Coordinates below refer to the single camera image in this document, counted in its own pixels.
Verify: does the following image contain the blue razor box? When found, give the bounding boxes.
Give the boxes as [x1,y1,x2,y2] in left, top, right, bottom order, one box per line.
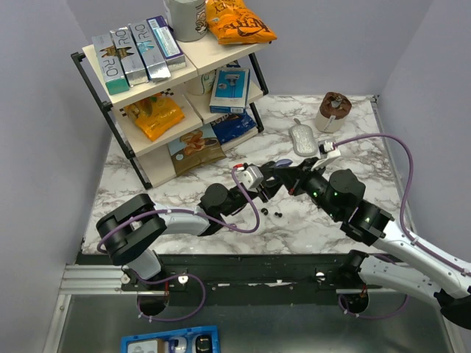
[209,67,250,114]

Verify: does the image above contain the white cup on shelf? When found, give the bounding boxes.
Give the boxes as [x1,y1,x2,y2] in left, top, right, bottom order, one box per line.
[185,70,216,96]

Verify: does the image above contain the dark blue chips bag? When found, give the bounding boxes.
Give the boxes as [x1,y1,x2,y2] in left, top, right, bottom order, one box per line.
[210,113,256,145]

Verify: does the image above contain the teal silver toothpaste box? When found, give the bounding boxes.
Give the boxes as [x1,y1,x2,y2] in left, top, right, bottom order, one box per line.
[92,34,130,95]

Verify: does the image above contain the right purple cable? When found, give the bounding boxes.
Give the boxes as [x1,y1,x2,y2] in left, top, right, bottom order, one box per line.
[333,132,471,321]

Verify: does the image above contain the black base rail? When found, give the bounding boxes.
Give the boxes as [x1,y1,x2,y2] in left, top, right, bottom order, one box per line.
[75,253,383,306]

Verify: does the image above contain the purple earbud charging case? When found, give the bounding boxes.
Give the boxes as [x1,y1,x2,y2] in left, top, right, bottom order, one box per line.
[273,159,293,169]

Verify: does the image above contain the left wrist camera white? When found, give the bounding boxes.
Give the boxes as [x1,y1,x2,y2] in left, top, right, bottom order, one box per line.
[238,165,263,191]

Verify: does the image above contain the blue plastic tray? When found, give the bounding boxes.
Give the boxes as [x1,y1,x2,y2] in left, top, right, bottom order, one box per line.
[121,326,221,353]

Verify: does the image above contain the brown blue snack bag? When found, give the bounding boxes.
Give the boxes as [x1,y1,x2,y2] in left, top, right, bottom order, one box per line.
[168,124,226,177]

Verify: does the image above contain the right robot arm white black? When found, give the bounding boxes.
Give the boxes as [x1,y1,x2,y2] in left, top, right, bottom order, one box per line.
[273,163,470,329]

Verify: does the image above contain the black and cream shelf rack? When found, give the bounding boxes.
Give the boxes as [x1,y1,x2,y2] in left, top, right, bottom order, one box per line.
[71,34,269,190]

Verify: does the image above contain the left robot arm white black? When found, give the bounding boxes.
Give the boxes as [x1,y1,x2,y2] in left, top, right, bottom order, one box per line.
[96,163,282,290]

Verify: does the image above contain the orange snack bag middle shelf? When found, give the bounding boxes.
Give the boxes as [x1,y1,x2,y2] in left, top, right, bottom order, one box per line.
[124,93,185,141]

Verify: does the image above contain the brown white cup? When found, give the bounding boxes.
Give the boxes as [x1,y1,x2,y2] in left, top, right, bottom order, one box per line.
[314,92,352,133]

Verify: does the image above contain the orange chips bag top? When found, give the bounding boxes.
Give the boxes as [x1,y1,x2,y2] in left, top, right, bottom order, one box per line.
[205,0,277,45]

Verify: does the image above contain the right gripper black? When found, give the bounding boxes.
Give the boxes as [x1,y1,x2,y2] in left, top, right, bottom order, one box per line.
[275,156,341,220]

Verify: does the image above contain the purple white box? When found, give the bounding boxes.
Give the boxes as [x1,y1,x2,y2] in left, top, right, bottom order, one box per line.
[146,15,186,72]

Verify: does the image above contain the silver toothpaste box middle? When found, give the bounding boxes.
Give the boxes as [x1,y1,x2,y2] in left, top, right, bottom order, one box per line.
[110,26,149,87]

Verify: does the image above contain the silver blue toothpaste box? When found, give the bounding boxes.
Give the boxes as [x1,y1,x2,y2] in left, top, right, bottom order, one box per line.
[129,21,171,82]

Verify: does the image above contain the grey white mug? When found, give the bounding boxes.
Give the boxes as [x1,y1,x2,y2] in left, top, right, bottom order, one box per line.
[163,0,208,43]

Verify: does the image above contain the silver glitter pouch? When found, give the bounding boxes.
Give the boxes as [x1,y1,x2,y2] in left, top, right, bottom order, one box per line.
[288,118,318,157]

